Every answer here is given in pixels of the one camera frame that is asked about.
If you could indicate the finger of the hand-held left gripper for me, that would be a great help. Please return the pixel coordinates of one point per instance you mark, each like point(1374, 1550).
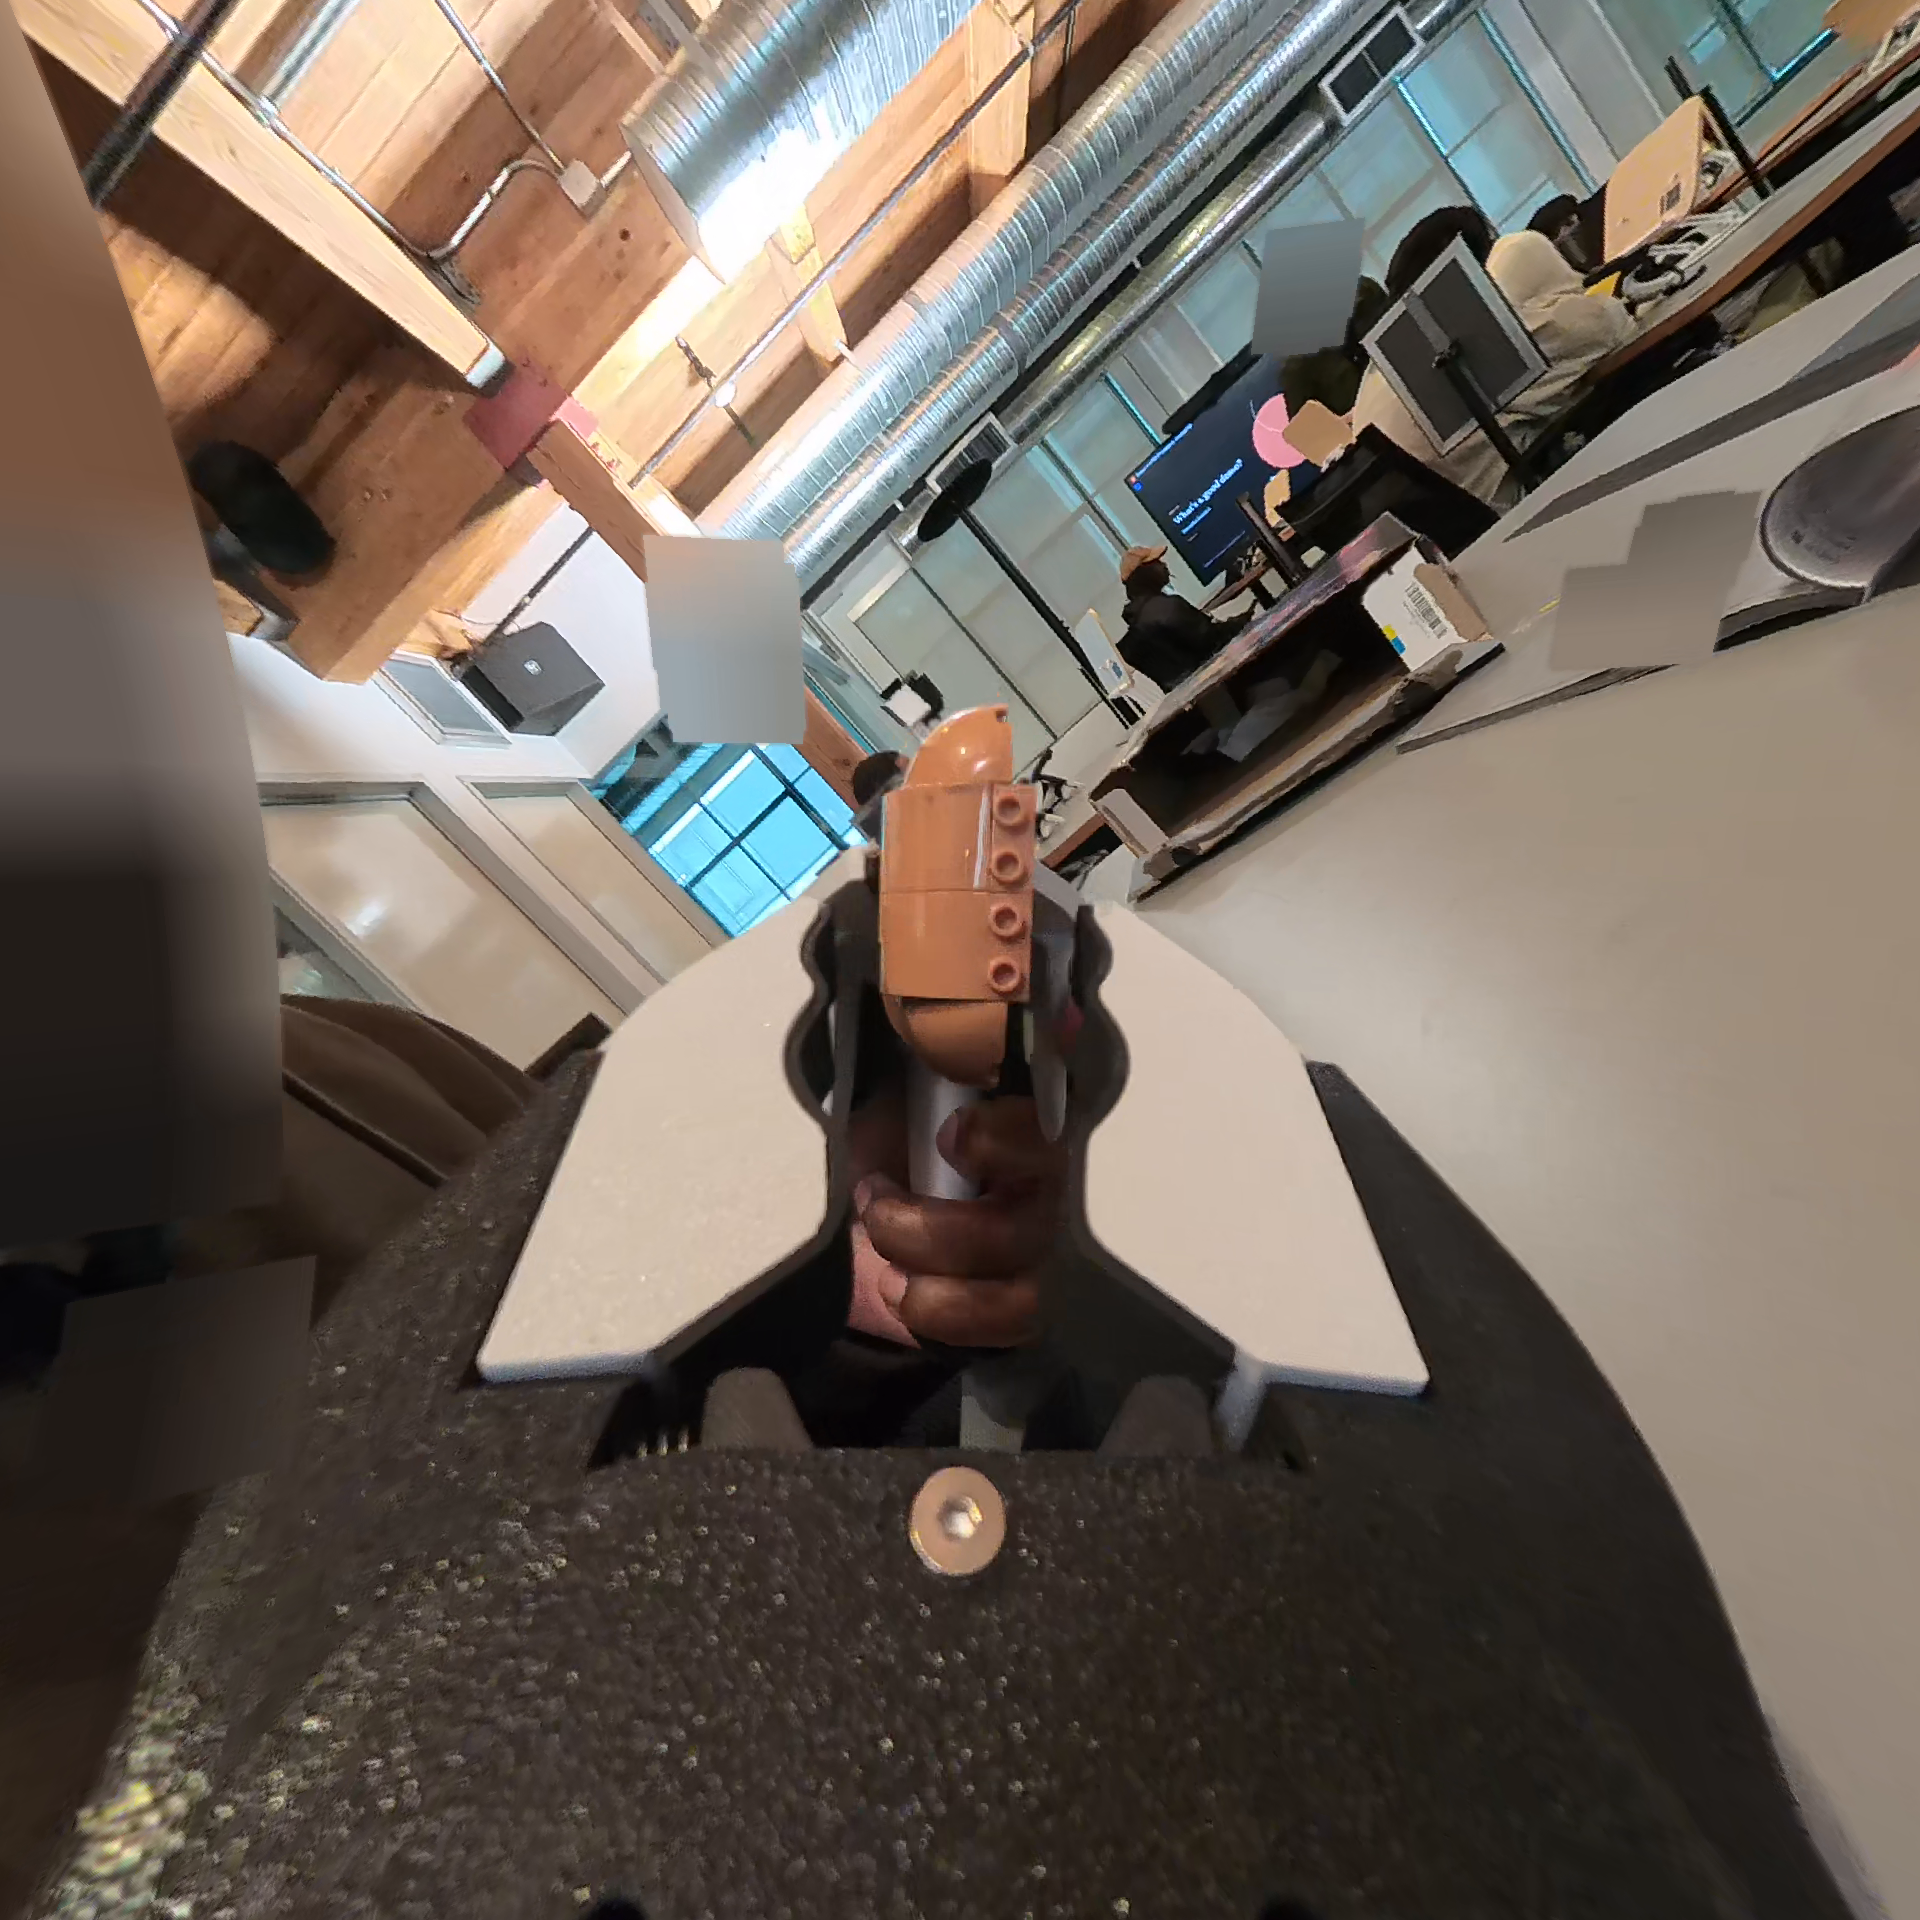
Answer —
point(846, 1067)
point(1054, 1067)

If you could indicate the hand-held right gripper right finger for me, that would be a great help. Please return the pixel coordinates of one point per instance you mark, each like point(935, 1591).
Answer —
point(1247, 1200)

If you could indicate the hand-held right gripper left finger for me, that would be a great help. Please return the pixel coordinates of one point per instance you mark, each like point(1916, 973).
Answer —
point(676, 1200)

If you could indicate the brown lego assembly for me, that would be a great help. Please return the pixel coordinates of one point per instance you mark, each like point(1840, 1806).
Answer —
point(961, 885)

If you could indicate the printed lego set box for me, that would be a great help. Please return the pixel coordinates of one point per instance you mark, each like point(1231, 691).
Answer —
point(1292, 677)

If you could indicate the lego instruction booklet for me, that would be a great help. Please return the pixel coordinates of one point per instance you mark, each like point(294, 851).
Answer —
point(1741, 555)

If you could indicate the person's left hand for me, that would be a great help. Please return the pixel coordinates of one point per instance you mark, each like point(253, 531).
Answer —
point(961, 1245)

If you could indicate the brown hooded jacket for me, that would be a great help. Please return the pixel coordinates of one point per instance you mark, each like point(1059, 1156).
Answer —
point(271, 1263)

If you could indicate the black floor lamp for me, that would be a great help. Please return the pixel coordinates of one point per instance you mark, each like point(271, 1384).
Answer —
point(1007, 586)

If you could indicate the dark office desk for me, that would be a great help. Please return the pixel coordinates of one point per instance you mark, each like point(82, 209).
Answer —
point(1771, 209)

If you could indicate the black wall speaker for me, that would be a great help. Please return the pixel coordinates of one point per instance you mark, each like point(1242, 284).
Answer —
point(533, 679)

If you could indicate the wall display screen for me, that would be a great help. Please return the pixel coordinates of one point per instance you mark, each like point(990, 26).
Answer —
point(1226, 475)

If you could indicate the silver ventilation duct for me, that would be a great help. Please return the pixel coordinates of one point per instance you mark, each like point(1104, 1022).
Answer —
point(990, 240)

